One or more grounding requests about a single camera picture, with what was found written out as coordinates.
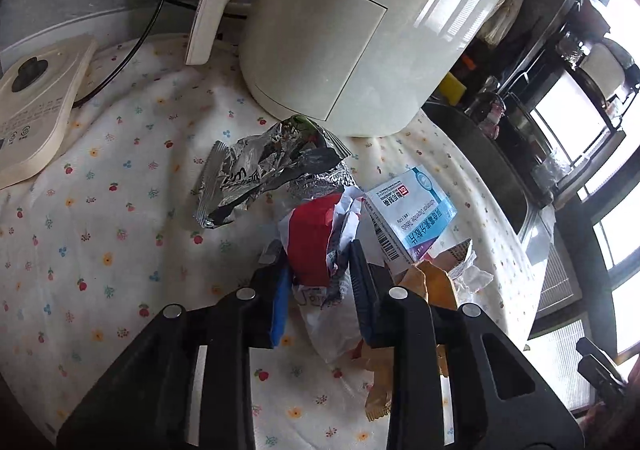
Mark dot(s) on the floral white tablecloth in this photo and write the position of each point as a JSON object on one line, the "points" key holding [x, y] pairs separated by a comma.
{"points": [[125, 230]]}

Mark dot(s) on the silver foil snack bag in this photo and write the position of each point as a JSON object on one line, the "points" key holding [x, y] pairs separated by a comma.
{"points": [[260, 164]]}

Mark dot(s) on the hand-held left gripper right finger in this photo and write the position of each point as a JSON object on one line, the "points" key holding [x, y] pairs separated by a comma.
{"points": [[362, 282]]}

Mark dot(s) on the crumpled white wrapper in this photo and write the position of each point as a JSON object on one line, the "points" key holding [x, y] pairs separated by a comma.
{"points": [[470, 275]]}

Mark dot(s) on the orange snack wrapper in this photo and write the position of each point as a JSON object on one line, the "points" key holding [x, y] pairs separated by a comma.
{"points": [[440, 285]]}

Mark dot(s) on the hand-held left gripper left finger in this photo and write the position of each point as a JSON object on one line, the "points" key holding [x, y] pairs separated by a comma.
{"points": [[280, 310]]}

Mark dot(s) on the ribbed white panel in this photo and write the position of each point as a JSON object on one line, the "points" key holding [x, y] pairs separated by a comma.
{"points": [[560, 280], [557, 365]]}

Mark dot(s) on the cream kettle base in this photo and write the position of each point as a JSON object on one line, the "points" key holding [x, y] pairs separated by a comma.
{"points": [[35, 104]]}

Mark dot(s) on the red and white wrapper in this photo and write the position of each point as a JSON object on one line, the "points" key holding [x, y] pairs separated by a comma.
{"points": [[312, 240]]}

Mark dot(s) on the blue and white medicine box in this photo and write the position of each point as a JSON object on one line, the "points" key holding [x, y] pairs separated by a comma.
{"points": [[415, 210]]}

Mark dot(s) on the yellow sponge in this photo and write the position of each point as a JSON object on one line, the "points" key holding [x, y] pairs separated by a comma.
{"points": [[452, 88]]}

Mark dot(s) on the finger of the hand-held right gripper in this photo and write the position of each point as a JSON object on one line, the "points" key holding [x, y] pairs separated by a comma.
{"points": [[597, 370]]}

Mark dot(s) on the stainless steel sink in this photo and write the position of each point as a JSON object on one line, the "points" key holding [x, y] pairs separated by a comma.
{"points": [[480, 169]]}

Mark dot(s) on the white air fryer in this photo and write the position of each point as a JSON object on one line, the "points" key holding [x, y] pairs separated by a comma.
{"points": [[325, 54]]}

